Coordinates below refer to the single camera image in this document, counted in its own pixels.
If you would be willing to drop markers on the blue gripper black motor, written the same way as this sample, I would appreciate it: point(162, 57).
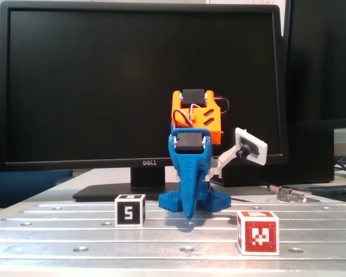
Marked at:
point(189, 173)

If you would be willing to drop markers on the black marker cube white edges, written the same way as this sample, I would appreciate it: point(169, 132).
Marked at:
point(121, 206)

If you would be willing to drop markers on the blue and orange robot arm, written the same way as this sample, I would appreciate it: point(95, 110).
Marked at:
point(176, 202)

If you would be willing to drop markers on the red marker cube white edges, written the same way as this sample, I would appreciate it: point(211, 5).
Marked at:
point(272, 228)

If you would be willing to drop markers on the small green circuit board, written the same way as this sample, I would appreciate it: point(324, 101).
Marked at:
point(288, 196)

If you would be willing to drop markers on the black Dell monitor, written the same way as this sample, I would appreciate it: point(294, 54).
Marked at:
point(75, 86)

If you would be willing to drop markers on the black monitor without logo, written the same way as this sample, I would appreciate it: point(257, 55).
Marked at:
point(320, 57)

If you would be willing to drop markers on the small black camera module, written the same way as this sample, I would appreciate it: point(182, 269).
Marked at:
point(243, 151)

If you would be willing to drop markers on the white camera on arm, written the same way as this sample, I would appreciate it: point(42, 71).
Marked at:
point(261, 148)

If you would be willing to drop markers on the slotted aluminium base plate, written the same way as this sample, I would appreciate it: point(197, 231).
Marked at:
point(75, 233)

